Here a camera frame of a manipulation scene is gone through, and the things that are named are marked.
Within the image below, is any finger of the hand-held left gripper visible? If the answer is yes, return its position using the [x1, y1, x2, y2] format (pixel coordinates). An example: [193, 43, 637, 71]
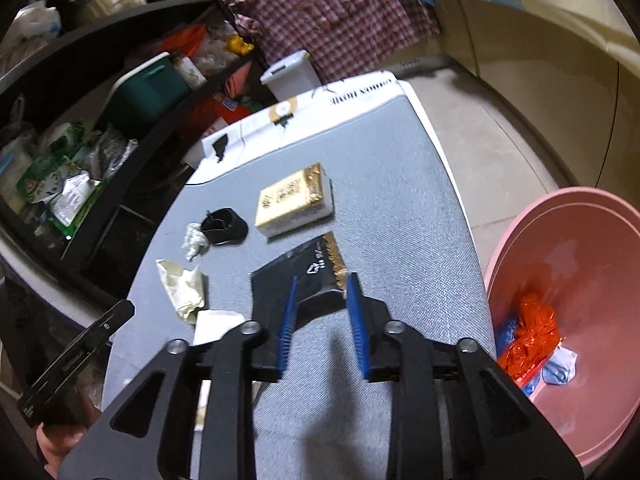
[77, 300, 136, 356]

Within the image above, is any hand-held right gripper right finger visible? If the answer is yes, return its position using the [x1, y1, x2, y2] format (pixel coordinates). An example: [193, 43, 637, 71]
[345, 272, 586, 480]

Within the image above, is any green white packet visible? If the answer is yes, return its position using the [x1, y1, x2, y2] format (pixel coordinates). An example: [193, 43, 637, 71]
[17, 125, 86, 201]

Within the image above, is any light blue plastic bag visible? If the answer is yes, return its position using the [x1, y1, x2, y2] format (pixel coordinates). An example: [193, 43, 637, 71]
[541, 347, 579, 386]

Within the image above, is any red box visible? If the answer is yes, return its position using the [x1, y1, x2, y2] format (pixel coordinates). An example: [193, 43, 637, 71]
[192, 92, 251, 131]

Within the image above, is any green storage box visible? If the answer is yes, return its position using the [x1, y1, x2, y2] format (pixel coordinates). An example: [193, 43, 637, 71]
[97, 52, 193, 133]

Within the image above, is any white lidded bin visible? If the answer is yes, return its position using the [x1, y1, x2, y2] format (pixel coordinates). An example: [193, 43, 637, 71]
[259, 50, 323, 103]

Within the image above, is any red mesh bag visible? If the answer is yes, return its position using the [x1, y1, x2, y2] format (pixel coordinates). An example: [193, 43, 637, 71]
[495, 292, 566, 386]

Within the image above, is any black foil packet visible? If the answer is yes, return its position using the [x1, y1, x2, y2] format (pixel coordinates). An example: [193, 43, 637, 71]
[249, 231, 348, 333]

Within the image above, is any silver foil packet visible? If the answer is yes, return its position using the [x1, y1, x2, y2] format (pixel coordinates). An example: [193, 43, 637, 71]
[90, 130, 138, 181]

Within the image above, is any white paper piece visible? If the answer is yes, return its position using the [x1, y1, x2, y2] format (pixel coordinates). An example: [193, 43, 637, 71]
[192, 310, 246, 346]

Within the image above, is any white plastic bag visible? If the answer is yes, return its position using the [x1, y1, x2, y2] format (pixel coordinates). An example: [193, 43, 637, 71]
[10, 2, 63, 41]

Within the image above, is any red plaid shirt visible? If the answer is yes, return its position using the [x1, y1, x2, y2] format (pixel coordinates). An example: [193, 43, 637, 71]
[222, 0, 443, 83]

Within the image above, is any white tissue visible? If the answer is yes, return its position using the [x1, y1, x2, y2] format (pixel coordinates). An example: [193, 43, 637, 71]
[181, 223, 210, 261]

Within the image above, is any gold paper box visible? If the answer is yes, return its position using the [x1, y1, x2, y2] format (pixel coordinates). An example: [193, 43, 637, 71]
[254, 161, 335, 239]

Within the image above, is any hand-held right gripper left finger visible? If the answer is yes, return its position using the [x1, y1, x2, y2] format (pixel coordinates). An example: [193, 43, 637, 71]
[57, 275, 301, 480]

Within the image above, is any grey table cover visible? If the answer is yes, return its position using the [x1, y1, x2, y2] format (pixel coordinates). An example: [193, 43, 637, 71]
[100, 71, 498, 480]

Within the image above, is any cream paper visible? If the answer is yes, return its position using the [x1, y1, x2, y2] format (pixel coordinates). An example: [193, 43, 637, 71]
[156, 258, 208, 322]

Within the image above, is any black strap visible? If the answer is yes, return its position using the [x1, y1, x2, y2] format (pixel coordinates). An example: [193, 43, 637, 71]
[200, 206, 249, 246]

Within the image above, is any red plastic bag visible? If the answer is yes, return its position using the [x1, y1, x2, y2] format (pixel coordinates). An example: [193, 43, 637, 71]
[162, 25, 208, 58]

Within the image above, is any pink plastic basin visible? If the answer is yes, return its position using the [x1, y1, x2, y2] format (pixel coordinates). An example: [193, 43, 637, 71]
[482, 186, 640, 468]

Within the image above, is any person's left hand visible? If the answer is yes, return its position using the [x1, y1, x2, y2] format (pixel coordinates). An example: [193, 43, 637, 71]
[35, 400, 103, 478]

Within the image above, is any yellow toy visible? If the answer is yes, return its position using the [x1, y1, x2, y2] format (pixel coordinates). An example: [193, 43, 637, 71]
[225, 35, 256, 56]

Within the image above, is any black shelf rack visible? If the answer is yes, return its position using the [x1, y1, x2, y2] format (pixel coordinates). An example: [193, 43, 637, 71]
[0, 0, 271, 321]

